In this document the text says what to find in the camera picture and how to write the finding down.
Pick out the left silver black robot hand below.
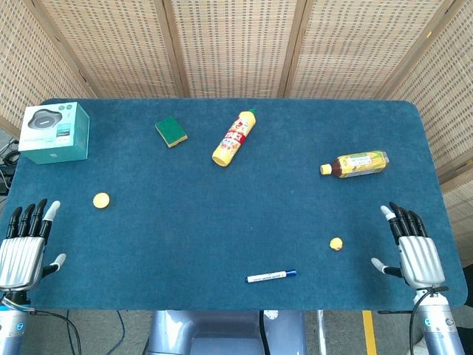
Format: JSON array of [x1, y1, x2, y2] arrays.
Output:
[[0, 198, 67, 293]]

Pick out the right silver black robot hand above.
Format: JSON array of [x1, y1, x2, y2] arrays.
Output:
[[370, 201, 450, 291]]

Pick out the yellow round disc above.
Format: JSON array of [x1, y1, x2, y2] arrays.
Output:
[[92, 192, 111, 211]]

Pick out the woven bamboo screen panel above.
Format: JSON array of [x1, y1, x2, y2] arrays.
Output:
[[154, 0, 307, 99], [376, 0, 473, 182], [33, 0, 191, 99], [276, 0, 463, 100], [439, 173, 473, 267], [0, 0, 97, 138]]

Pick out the yellow floor tape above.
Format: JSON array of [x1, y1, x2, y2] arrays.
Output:
[[361, 310, 378, 355]]

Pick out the tea bottle yellow label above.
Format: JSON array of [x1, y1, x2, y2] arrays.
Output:
[[319, 149, 390, 179]]

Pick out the white table leg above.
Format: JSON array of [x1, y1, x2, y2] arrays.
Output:
[[316, 310, 328, 355]]

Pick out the teal speaker box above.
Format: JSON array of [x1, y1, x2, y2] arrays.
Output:
[[18, 101, 91, 165]]

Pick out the blue whiteboard marker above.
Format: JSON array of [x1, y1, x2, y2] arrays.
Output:
[[245, 269, 298, 284]]

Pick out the green yellow sponge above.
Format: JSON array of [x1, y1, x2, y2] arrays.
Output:
[[154, 115, 188, 149]]

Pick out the blue felt table cover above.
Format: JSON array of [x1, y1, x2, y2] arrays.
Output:
[[0, 98, 469, 311]]

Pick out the blue-grey robot torso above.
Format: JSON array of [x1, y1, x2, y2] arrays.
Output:
[[147, 309, 307, 355]]

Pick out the yellow squeeze bottle red label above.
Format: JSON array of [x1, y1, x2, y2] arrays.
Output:
[[211, 106, 259, 168]]

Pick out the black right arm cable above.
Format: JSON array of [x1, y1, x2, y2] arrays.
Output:
[[408, 286, 450, 355]]

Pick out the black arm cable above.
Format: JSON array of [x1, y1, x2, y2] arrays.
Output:
[[27, 308, 82, 355], [408, 286, 450, 355]]

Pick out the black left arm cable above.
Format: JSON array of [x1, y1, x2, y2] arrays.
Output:
[[27, 308, 82, 355]]

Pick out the black cable bundle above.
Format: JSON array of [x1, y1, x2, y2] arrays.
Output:
[[0, 138, 21, 197]]

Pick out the blue floor cable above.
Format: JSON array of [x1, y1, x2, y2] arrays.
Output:
[[106, 310, 126, 355]]

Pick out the black torso cable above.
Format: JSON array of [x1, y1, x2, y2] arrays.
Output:
[[257, 310, 270, 355]]

